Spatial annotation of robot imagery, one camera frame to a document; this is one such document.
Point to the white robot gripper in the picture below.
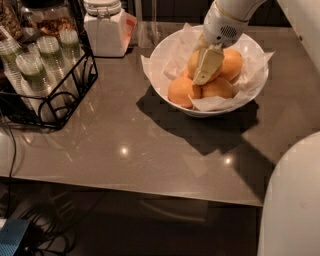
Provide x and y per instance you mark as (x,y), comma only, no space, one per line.
(220,29)

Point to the yellow-orange orange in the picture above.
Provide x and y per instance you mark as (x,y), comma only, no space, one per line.
(192,66)

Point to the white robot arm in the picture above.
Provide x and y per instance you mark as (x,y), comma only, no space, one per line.
(290,222)

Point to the back right orange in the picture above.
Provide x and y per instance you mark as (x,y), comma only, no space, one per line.
(231,65)

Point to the hidden small middle orange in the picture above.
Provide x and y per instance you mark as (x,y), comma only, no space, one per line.
(185,72)

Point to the front right orange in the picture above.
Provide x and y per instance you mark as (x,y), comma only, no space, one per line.
(219,87)

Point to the white ceramic bowl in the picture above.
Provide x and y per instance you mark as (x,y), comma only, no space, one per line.
(213,112)

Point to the white paper bowl liner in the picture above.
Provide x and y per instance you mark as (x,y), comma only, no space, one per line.
(175,56)

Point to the front left orange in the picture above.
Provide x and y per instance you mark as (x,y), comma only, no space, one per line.
(182,90)

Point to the clear acrylic stand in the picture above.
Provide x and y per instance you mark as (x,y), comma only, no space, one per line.
(147,32)

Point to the white lidded storage jar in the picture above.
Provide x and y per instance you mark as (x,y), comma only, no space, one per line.
(109,27)

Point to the clear plastic cup stack right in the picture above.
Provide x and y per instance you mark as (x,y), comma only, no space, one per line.
(70,44)

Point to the clear plastic cup stack front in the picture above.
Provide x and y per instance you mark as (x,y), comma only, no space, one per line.
(36,84)

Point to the glass jar with snacks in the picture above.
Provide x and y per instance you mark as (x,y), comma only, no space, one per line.
(50,17)

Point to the clear plastic cup stack left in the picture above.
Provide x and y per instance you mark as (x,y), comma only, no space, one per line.
(9,51)

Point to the glass jar far left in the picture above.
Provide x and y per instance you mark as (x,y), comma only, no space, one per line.
(9,19)

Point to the blue device on floor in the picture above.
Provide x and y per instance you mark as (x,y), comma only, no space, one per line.
(12,234)

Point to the black wire cup rack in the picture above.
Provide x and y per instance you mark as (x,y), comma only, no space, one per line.
(67,94)

